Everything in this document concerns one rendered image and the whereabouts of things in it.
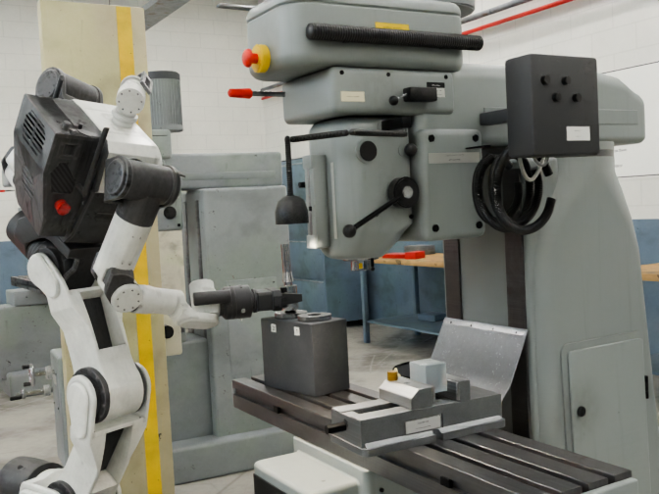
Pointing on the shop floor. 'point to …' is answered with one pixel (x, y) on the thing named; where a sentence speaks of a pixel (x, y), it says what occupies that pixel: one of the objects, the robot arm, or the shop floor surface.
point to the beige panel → (124, 32)
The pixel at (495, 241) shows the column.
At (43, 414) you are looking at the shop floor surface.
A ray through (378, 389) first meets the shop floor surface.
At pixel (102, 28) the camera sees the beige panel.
